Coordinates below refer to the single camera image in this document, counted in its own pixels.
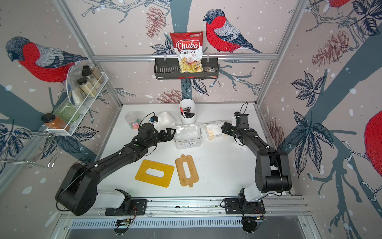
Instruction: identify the orange spice jar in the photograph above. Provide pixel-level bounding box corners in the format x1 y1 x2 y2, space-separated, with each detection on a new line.
41 113 70 131

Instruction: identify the beige spice bottle front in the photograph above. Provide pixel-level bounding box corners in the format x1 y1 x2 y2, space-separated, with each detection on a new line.
77 78 97 98

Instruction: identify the black wire wall basket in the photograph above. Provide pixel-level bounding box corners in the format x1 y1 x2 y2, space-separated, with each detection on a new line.
154 58 219 80

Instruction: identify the yellow plastic lid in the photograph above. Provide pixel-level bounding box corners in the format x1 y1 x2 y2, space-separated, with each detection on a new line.
135 160 175 188

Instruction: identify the beige spice bottle back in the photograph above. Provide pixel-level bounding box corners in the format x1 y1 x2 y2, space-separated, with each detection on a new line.
82 65 101 90

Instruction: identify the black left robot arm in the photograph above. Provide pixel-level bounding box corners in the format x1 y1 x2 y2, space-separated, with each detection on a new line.
55 123 177 216

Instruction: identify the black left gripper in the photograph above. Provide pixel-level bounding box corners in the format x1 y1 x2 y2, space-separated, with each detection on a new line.
146 127 177 148

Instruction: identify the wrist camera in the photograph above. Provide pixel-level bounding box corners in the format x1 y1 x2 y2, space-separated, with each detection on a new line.
149 116 160 131
232 112 250 130

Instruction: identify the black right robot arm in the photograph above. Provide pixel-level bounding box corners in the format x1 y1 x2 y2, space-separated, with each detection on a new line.
221 122 292 203

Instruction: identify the red Chuba chips bag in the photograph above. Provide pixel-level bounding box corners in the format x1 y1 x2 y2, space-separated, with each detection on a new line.
170 31 204 73

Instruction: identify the clear jar with candies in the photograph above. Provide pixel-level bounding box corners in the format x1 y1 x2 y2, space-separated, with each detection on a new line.
125 112 141 130

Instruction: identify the bamboo tissue box lid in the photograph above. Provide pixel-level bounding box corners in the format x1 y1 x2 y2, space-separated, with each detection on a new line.
175 154 199 188

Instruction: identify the green jar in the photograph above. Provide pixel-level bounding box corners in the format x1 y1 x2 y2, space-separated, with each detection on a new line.
53 102 80 123

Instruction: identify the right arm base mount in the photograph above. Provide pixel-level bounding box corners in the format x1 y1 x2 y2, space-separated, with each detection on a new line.
223 198 266 215

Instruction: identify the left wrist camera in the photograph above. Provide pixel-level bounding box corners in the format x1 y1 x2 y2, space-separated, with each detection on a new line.
149 116 160 131

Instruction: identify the white pen holder cup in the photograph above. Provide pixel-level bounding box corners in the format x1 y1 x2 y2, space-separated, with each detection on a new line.
179 99 197 125

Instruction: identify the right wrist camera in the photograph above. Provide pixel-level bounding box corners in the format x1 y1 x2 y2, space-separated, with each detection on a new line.
232 112 250 130

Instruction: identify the white wire spice rack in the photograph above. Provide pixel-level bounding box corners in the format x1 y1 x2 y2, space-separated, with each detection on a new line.
47 60 109 136

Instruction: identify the metal wire hook rack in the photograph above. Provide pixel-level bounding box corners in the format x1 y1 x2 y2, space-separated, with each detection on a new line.
1 128 62 170

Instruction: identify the beige spice bottle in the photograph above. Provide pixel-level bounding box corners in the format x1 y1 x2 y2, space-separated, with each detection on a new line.
77 78 97 98
82 65 101 90

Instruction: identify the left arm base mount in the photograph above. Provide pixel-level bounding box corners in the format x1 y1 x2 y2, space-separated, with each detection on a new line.
105 189 148 216

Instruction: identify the white rectangular bin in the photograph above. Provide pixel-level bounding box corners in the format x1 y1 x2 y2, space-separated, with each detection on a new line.
158 112 175 130

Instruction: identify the clear plastic tissue box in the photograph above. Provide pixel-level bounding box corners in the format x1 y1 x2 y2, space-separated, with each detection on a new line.
173 123 203 149

